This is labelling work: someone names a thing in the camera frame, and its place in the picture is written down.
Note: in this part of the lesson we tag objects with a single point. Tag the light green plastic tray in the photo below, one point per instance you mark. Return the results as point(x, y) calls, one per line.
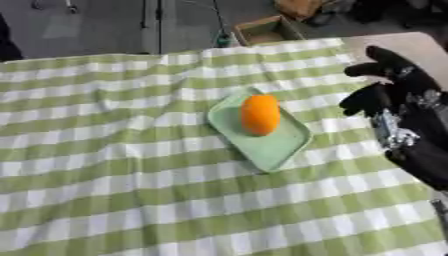
point(274, 146)

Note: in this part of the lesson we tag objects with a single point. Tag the brown bag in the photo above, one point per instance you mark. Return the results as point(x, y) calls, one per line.
point(300, 7)

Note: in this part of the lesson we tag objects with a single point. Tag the tan cardboard box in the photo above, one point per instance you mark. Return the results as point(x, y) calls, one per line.
point(266, 31)

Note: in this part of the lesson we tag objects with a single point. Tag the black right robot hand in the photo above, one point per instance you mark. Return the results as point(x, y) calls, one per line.
point(402, 83)

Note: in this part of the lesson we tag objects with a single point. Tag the orange oval toy fruit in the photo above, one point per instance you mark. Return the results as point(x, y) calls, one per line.
point(260, 115)

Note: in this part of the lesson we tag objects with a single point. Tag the black tripod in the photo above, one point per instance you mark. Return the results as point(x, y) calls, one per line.
point(157, 23)

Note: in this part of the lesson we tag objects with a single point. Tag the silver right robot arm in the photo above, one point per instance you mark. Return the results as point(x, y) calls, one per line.
point(441, 213)

